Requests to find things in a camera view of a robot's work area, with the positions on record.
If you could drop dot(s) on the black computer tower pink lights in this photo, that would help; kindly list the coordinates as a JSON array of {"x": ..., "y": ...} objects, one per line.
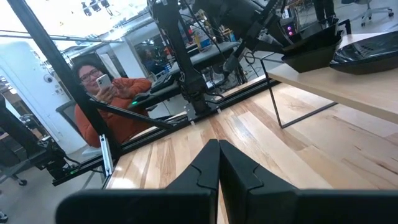
[{"x": 289, "y": 29}]

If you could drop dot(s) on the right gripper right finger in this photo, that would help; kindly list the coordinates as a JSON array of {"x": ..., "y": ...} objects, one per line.
[{"x": 248, "y": 196}]

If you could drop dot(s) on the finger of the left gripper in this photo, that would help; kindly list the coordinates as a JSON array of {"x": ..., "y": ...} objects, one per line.
[{"x": 233, "y": 60}]

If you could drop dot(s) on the stack of black trays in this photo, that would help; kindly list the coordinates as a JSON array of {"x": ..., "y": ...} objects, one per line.
[{"x": 311, "y": 53}]

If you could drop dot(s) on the person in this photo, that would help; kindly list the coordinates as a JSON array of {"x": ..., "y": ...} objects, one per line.
[
  {"x": 118, "y": 118},
  {"x": 150, "y": 62},
  {"x": 325, "y": 11}
]

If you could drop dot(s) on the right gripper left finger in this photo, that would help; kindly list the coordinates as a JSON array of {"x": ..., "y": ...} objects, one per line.
[{"x": 205, "y": 174}]

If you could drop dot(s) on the black aluminium table frame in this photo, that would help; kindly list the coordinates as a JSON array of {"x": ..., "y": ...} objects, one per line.
[{"x": 68, "y": 81}]

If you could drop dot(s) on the black background robot arm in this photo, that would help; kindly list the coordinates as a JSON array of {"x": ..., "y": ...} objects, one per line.
[{"x": 31, "y": 149}]

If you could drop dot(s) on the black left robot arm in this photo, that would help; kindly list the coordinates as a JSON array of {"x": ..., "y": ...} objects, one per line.
[{"x": 183, "y": 62}]

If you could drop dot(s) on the grey office chair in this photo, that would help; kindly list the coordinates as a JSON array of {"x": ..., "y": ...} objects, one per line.
[{"x": 70, "y": 115}]

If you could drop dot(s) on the small wooden shelf black legs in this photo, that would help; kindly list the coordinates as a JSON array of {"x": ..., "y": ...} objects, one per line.
[{"x": 357, "y": 90}]

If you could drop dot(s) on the white swivel chair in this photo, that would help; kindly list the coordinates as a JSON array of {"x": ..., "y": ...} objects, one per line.
[{"x": 370, "y": 11}]

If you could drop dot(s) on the white pillar with sensors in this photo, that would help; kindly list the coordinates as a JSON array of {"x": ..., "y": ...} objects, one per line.
[{"x": 28, "y": 93}]

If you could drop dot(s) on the black keyboard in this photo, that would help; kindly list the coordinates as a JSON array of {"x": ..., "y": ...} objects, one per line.
[{"x": 161, "y": 82}]

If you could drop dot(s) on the white smartphone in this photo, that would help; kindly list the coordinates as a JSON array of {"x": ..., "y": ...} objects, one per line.
[{"x": 104, "y": 81}]

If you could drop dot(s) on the black ceiling spotlight cluster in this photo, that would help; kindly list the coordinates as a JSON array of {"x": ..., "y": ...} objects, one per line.
[{"x": 93, "y": 6}]

